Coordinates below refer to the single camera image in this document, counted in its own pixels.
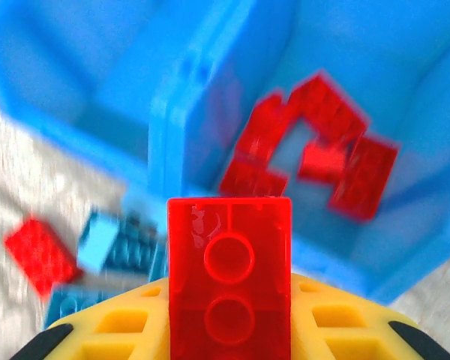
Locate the red lego brick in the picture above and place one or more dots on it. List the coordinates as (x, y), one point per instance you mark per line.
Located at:
(322, 161)
(363, 180)
(247, 180)
(330, 108)
(41, 255)
(258, 131)
(228, 281)

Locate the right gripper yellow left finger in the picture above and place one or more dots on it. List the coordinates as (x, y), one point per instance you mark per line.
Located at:
(127, 330)

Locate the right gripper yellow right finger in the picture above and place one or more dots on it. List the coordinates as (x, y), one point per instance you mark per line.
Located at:
(341, 330)

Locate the blue divided bin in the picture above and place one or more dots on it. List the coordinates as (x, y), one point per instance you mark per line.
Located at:
(97, 75)

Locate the blue lego brick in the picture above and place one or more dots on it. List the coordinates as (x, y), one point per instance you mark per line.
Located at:
(97, 243)
(73, 303)
(138, 243)

